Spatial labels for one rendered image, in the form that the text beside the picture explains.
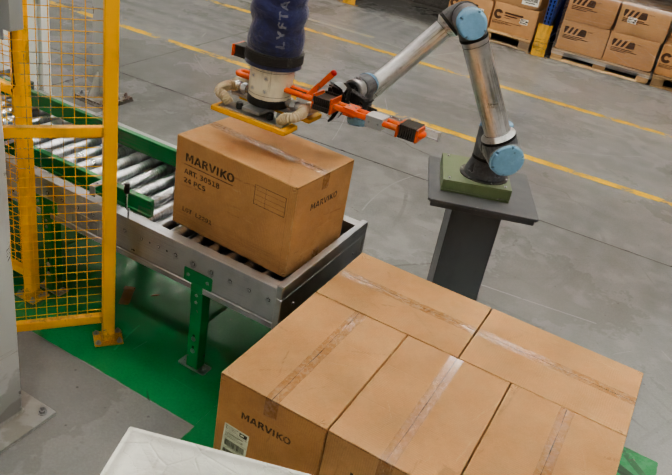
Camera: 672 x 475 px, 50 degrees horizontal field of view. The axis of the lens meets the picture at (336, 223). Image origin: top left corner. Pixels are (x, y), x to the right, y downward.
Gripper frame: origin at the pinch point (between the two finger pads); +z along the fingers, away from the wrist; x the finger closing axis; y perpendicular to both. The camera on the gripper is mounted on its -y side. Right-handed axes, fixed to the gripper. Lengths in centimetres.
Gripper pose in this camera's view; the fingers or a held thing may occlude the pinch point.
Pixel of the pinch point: (332, 103)
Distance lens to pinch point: 272.3
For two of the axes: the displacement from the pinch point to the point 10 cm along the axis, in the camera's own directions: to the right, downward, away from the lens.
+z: -4.7, 3.6, -8.1
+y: -8.7, -3.6, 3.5
